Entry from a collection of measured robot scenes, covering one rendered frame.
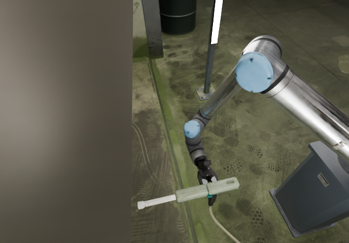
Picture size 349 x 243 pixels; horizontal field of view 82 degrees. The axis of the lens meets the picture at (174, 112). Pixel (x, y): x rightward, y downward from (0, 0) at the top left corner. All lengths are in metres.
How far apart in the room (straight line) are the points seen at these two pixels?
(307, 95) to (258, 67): 0.18
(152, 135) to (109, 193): 1.60
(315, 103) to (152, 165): 1.24
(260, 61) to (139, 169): 1.27
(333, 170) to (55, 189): 1.10
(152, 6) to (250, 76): 1.91
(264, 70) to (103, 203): 0.55
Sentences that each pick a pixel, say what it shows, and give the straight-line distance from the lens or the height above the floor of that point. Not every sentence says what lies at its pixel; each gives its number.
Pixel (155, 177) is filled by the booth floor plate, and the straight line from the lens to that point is 1.60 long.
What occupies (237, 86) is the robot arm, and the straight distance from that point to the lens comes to 0.92.
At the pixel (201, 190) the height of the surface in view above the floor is 0.56.
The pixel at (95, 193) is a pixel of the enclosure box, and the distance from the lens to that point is 0.20.
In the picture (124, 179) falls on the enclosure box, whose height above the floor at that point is 1.34.
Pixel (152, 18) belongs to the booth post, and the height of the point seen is 0.53.
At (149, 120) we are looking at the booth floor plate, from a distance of 1.91.
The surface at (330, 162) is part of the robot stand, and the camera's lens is 1.18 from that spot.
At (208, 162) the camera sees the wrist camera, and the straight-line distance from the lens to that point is 1.04.
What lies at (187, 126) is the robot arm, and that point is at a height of 0.63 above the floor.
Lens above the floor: 1.50
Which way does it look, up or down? 49 degrees down
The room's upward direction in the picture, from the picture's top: 3 degrees counter-clockwise
